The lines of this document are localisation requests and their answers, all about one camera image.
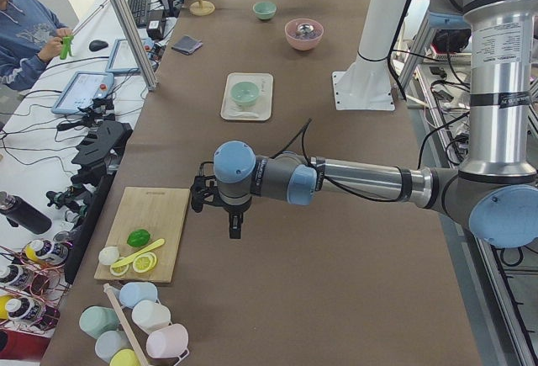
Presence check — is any black water bottle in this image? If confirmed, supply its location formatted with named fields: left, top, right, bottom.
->
left=1, top=191, right=52, bottom=235

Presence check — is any cream rabbit serving tray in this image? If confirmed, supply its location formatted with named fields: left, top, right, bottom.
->
left=220, top=72, right=273, bottom=121

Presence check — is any aluminium frame post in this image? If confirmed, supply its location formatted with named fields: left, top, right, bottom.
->
left=110, top=0, right=157, bottom=91

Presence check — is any pastel yellow cup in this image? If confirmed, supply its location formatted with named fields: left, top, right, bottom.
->
left=109, top=348, right=140, bottom=366

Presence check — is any pink bowl with ice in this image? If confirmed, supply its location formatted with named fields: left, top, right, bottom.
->
left=284, top=18, right=324, bottom=51

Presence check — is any pastel blue cup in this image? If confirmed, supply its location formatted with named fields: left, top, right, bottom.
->
left=119, top=282, right=158, bottom=309

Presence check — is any green bowl on tray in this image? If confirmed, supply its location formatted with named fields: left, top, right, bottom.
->
left=230, top=81, right=260, bottom=108

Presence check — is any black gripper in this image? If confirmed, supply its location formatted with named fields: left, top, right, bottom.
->
left=190, top=175, right=252, bottom=239

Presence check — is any blue teach pendant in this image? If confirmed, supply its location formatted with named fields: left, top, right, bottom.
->
left=50, top=71, right=114, bottom=114
left=105, top=38, right=157, bottom=76

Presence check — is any green lime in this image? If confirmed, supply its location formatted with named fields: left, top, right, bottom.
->
left=127, top=229, right=151, bottom=247

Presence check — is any wooden cutting board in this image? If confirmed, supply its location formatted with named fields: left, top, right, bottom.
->
left=94, top=187, right=189, bottom=284

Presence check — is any pastel green cup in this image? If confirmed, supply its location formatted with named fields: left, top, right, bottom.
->
left=79, top=306, right=119, bottom=339

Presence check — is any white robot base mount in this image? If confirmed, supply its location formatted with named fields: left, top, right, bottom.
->
left=332, top=0, right=411, bottom=111

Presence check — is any white cream cup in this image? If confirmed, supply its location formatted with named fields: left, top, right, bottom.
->
left=131, top=300, right=171, bottom=334

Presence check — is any grey folded cloth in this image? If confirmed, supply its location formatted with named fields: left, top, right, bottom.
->
left=171, top=35, right=203, bottom=56

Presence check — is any person in blue hoodie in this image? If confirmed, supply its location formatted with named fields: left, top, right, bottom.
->
left=1, top=0, right=72, bottom=92

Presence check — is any lemon slice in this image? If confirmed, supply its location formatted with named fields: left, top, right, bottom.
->
left=109, top=263, right=129, bottom=277
left=132, top=252, right=158, bottom=273

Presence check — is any wooden cup stand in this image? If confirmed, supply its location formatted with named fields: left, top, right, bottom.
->
left=189, top=0, right=215, bottom=17

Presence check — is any white garlic bulb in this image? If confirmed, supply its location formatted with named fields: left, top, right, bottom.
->
left=98, top=246, right=120, bottom=266

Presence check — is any yellow plastic knife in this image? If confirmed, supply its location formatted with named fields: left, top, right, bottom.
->
left=111, top=238, right=166, bottom=268

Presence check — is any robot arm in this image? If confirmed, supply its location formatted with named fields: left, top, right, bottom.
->
left=191, top=0, right=537, bottom=248

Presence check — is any metal ice scoop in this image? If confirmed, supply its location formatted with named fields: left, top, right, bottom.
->
left=295, top=23, right=315, bottom=37

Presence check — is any pastel pink cup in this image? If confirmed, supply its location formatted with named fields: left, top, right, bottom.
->
left=146, top=324, right=189, bottom=358

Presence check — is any black keyboard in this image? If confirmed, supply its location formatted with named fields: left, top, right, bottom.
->
left=127, top=0, right=150, bottom=28

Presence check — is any green bowl robot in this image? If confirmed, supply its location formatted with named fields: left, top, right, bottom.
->
left=252, top=1, right=277, bottom=21

